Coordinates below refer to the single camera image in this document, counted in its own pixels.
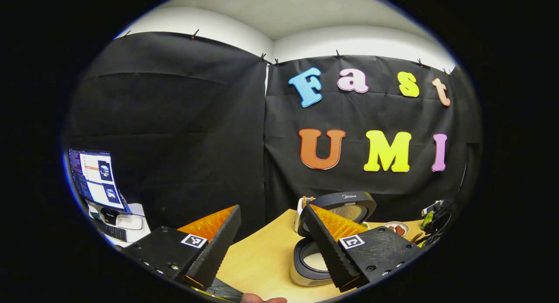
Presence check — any white round plate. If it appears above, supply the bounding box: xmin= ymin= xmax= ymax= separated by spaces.
xmin=383 ymin=221 xmax=410 ymax=237

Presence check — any black backdrop cloth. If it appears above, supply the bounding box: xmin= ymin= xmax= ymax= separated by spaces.
xmin=63 ymin=31 xmax=483 ymax=247

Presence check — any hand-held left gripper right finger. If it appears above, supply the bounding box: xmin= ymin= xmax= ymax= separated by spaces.
xmin=306 ymin=204 xmax=426 ymax=293

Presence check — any dark grey rice cooker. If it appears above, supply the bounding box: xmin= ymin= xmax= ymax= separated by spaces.
xmin=290 ymin=192 xmax=377 ymax=287

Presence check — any black keyboard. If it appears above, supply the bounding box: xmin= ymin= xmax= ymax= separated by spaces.
xmin=92 ymin=218 xmax=127 ymax=242

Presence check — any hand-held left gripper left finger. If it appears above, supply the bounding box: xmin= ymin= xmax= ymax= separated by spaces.
xmin=124 ymin=205 xmax=243 ymax=290

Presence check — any white utensil holder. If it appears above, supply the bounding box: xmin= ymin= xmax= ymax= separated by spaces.
xmin=293 ymin=196 xmax=315 ymax=234

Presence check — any computer monitor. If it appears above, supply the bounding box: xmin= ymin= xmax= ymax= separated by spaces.
xmin=68 ymin=148 xmax=131 ymax=215

